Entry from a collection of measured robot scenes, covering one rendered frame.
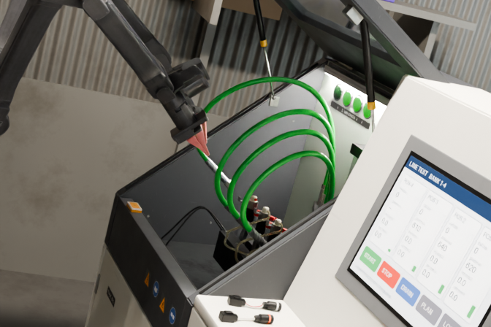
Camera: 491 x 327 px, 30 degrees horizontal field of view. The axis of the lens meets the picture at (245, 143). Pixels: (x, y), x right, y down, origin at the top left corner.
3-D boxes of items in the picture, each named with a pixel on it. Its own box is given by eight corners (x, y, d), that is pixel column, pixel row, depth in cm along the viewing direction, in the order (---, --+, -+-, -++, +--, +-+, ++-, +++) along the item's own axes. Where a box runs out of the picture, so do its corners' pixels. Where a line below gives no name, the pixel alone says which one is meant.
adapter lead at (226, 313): (221, 322, 192) (223, 313, 192) (218, 317, 194) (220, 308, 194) (272, 325, 197) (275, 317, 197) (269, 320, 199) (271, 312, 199)
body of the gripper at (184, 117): (210, 122, 228) (194, 97, 225) (175, 143, 228) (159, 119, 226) (207, 115, 234) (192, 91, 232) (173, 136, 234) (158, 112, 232)
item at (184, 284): (107, 247, 265) (118, 196, 262) (121, 249, 267) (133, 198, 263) (170, 359, 211) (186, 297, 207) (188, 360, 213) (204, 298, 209)
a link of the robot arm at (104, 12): (60, -29, 192) (75, 5, 186) (83, -43, 192) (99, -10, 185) (145, 78, 227) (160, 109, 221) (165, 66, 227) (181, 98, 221)
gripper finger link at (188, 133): (218, 153, 230) (198, 123, 227) (193, 168, 230) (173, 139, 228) (215, 146, 237) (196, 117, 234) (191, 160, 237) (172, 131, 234)
